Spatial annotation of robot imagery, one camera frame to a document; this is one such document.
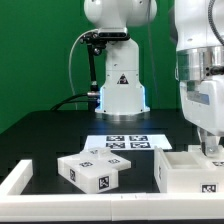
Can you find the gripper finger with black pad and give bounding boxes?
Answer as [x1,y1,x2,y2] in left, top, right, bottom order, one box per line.
[205,134,220,155]
[198,128,207,145]

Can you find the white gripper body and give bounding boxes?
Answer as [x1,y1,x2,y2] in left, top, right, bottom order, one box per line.
[180,79,224,136]

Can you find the white door panel with knob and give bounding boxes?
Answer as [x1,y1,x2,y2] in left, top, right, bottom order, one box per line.
[188,145,224,169]

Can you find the white cabinet body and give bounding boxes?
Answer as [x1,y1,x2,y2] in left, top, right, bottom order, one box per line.
[154,148,224,193]

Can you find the white cabinet top block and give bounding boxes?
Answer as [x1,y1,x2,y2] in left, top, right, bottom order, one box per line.
[57,153,120,195]

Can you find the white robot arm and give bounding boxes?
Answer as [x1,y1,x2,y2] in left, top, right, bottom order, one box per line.
[84,0,224,156]

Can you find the white sheet with markers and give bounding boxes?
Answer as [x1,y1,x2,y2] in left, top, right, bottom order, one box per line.
[84,134,172,151]

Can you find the black camera on stand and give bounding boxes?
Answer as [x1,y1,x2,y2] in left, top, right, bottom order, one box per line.
[81,29,130,115]

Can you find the grey and black cables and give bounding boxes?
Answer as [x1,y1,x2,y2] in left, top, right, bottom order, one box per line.
[49,29,101,112]

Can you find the white table border frame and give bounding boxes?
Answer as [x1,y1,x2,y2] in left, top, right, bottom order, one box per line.
[0,160,224,222]

